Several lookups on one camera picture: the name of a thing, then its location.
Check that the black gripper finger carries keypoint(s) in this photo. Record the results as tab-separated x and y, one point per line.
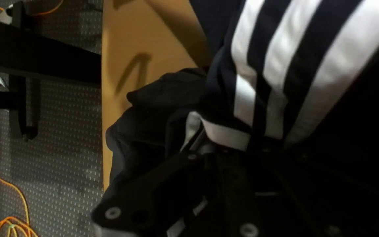
176	199

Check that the black pants with white stripes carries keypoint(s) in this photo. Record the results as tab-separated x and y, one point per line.
290	104

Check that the tan leather couch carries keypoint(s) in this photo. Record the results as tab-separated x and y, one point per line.
143	41

